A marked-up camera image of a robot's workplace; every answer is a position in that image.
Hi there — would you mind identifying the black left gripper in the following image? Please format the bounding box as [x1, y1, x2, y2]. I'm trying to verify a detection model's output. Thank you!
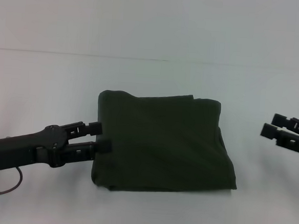
[0, 115, 114, 181]

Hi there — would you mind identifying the dark green shirt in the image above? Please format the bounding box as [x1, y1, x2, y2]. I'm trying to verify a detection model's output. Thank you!
[89, 87, 244, 200]

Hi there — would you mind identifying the left arm connector cable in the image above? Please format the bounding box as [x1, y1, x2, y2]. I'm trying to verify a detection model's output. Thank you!
[0, 165, 25, 201]

